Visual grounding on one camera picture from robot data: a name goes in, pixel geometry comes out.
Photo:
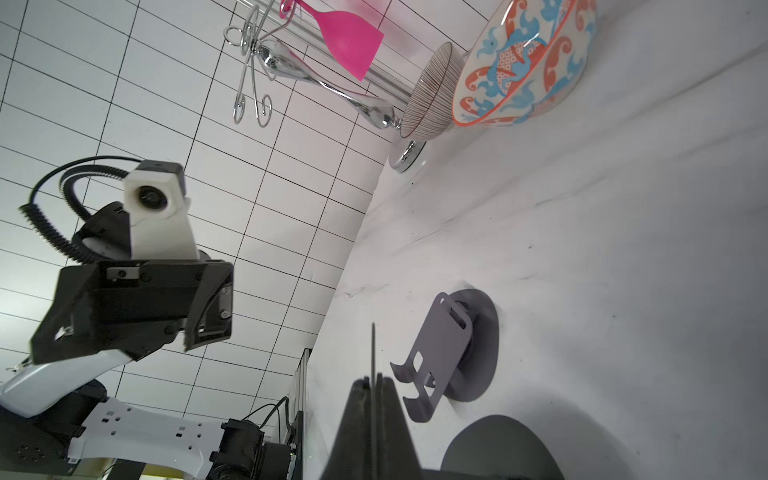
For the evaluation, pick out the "colourful patterned bowl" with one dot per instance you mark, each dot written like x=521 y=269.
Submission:
x=526 y=61

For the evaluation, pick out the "aluminium mounting rail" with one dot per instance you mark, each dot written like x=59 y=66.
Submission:
x=297 y=399

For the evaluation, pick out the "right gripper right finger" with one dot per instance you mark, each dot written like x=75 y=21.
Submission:
x=395 y=455

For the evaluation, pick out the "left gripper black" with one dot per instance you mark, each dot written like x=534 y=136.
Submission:
x=135 y=307

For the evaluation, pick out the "pink cup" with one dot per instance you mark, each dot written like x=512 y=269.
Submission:
x=351 y=40

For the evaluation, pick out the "black phone stand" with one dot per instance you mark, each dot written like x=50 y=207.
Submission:
x=494 y=447

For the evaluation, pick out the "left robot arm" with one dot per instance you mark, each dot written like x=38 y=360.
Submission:
x=55 y=415

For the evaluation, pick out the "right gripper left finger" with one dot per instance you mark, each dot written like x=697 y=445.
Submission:
x=350 y=457

